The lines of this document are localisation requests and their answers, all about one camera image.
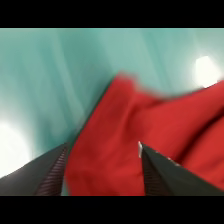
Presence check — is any red T-shirt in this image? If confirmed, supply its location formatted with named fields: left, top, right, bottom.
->
left=64, top=71, right=224, bottom=197

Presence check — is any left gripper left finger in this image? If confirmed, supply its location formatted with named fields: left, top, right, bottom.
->
left=0, top=142, right=70, bottom=197

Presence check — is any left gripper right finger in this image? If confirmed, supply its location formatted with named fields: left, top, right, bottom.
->
left=137, top=141, right=224, bottom=197

